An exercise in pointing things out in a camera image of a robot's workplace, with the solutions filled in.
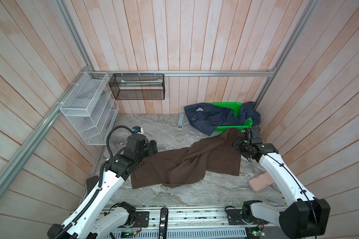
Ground black handle on rail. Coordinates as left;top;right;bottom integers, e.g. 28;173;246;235
158;207;169;239

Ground black wire mesh basket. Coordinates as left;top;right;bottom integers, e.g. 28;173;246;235
109;73;166;100

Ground black rectangular pad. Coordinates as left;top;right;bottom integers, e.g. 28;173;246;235
86;175;99;195

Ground white wire mesh shelf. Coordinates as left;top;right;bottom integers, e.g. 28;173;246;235
60;72;119;145

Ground brown trousers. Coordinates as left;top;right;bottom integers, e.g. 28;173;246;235
131;128;246;189

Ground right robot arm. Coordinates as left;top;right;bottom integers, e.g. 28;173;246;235
232;137;331;239

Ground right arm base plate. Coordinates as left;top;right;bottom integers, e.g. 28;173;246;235
224;207;268;226

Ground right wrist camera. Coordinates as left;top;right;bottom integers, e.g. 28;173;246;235
249;126;263;144

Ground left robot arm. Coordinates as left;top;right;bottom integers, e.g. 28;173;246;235
47;132;158;239

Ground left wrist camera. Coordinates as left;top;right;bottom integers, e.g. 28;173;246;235
132;126;144;134

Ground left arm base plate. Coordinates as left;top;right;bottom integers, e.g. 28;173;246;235
113;211;150;229

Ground aluminium front rail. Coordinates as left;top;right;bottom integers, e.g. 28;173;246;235
62;205;312;231

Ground black corrugated cable hose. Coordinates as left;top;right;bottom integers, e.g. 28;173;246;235
52;161;108;239

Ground green plastic basket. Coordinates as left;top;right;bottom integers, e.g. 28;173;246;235
210;102;253;132

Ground dark blue denim jeans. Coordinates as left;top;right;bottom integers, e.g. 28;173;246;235
184;102;261;136

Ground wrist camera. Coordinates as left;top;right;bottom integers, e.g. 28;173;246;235
249;126;263;144
132;126;144;134

